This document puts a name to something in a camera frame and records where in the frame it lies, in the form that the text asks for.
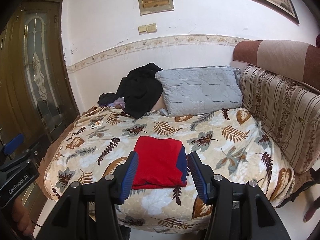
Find red and blue sweater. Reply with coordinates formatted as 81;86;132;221
132;136;187;190

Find black clothes pile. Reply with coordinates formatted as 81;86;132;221
98;63;163;119

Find person hand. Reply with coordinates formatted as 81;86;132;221
12;198;33;236

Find person in pink jacket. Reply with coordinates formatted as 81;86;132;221
303;198;320;223

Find wooden glass door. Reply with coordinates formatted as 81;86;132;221
1;0;79;152

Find small paper tag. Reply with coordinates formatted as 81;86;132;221
91;120;103;129

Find striped floral cushion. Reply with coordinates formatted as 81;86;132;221
240;66;319;174

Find purple cloth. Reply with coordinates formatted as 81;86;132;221
108;98;125;109

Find grey quilted pillow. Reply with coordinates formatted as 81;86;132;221
155;66;242;117

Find brown beige sofa backrest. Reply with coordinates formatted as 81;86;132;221
233;40;319;90

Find beige wall switches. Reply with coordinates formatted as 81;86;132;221
138;23;157;35

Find gold wall plaque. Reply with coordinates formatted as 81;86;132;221
138;0;174;16

